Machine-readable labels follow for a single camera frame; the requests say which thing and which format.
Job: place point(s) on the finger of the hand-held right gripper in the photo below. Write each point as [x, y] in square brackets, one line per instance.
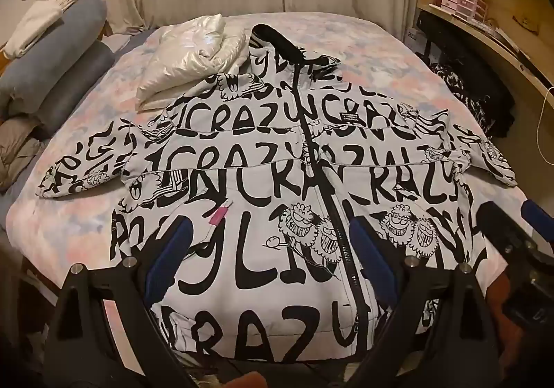
[534, 210]
[497, 225]

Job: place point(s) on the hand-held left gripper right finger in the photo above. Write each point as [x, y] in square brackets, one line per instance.
[372, 260]

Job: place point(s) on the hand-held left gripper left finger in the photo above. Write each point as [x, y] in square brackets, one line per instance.
[166, 260]

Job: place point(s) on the black and white printed jacket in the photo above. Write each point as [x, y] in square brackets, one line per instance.
[259, 180]

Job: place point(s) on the black white-patterned garment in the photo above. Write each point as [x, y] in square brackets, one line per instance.
[471, 102]

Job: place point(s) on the grey duvet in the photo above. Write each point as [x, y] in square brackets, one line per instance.
[19, 150]

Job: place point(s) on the pastel patterned bed blanket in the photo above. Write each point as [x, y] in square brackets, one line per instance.
[381, 50]

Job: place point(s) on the blue-grey pillow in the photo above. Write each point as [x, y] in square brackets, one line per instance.
[82, 16]
[65, 76]

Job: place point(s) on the pink drawer organizer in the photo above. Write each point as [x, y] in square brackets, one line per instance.
[458, 3]

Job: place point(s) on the wooden bed headboard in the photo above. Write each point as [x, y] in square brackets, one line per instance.
[107, 29]

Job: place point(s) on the white folded cloth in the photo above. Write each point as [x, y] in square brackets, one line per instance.
[34, 24]

